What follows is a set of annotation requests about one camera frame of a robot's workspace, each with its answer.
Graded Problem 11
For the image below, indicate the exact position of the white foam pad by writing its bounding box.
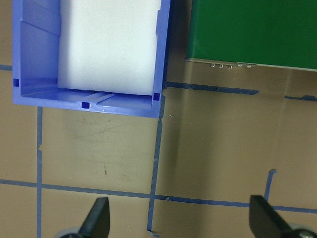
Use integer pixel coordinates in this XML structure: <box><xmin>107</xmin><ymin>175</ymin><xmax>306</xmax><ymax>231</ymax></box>
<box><xmin>56</xmin><ymin>0</ymin><xmax>163</xmax><ymax>96</ymax></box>

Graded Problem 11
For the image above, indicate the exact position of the blue plastic storage bin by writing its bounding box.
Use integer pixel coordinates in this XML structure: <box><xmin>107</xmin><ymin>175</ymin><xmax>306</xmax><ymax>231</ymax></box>
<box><xmin>11</xmin><ymin>0</ymin><xmax>172</xmax><ymax>120</ymax></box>

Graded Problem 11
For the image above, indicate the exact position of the green conveyor belt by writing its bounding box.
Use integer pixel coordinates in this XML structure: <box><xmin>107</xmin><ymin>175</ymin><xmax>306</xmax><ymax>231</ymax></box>
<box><xmin>184</xmin><ymin>0</ymin><xmax>317</xmax><ymax>72</ymax></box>

